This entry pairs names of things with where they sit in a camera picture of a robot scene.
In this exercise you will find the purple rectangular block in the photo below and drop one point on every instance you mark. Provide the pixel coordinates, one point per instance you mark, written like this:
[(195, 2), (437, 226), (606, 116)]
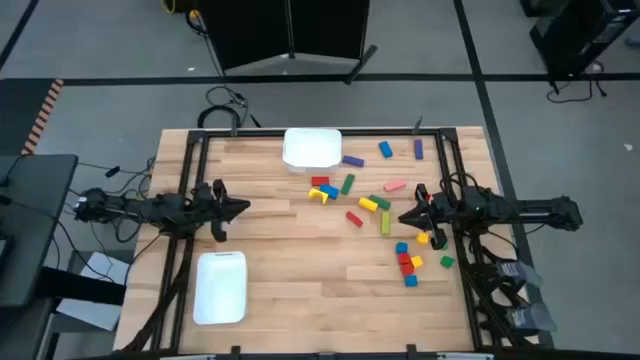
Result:
[(418, 149), (353, 161)]

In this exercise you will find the white bin with label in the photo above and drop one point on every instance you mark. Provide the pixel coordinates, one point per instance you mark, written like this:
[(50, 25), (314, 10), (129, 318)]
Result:
[(312, 150)]

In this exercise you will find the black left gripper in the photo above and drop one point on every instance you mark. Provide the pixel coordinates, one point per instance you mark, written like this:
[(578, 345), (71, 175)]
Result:
[(202, 212)]

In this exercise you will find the black equipment cart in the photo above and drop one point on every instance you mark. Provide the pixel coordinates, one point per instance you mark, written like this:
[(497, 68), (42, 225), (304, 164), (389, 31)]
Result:
[(575, 35)]

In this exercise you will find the white panel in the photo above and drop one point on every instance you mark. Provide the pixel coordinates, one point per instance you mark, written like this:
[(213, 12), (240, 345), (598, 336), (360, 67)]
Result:
[(107, 267)]

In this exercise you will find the black aluminium table frame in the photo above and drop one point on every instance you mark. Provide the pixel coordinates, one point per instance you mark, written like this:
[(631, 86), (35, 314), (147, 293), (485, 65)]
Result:
[(250, 133)]

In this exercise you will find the small blue cube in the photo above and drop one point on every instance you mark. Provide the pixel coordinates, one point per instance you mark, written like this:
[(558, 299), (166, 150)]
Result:
[(411, 281), (401, 247)]

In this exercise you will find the grey translucent bag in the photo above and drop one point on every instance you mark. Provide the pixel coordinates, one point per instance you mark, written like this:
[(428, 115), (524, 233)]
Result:
[(532, 317), (520, 272)]

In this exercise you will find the light green long block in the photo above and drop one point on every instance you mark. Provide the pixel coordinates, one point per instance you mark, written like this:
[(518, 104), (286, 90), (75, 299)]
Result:
[(385, 223)]

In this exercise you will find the pink rectangular block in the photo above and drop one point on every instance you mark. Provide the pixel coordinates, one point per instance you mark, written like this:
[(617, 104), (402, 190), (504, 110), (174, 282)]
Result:
[(395, 185)]

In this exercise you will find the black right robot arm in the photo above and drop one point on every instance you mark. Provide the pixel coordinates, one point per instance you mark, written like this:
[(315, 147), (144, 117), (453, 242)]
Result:
[(525, 207)]

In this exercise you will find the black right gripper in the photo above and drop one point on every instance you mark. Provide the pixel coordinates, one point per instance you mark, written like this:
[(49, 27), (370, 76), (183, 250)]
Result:
[(442, 212)]

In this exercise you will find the yellow arch block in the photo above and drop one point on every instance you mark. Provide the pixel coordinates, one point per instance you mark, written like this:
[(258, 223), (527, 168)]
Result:
[(316, 192)]

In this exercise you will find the yellow cylinder block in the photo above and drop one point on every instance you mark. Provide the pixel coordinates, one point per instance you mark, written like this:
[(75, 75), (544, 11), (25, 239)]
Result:
[(368, 204)]

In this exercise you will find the white plastic bin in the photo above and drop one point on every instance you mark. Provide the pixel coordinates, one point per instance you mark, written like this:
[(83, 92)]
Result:
[(220, 290)]

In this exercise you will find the orange black hazard tape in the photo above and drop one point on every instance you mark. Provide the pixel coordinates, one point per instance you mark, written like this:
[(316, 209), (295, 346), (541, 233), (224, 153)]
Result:
[(42, 117)]

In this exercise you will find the red rectangular block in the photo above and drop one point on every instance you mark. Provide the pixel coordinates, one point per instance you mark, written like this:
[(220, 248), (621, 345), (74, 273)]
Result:
[(354, 219), (320, 181)]

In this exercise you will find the black folding partition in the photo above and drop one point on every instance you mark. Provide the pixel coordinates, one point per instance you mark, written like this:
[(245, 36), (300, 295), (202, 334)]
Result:
[(250, 30)]

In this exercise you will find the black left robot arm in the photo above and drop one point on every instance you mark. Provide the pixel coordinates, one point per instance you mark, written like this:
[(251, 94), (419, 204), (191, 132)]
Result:
[(150, 207)]

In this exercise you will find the blue rectangular block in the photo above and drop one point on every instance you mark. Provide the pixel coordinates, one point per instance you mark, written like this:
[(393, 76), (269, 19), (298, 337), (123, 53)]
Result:
[(385, 149), (330, 191)]

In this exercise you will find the dark green long block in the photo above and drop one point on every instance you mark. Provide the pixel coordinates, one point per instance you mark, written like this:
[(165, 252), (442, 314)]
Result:
[(381, 202), (348, 184)]

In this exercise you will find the black desk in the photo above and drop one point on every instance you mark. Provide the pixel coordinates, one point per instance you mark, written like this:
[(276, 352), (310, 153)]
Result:
[(30, 225)]

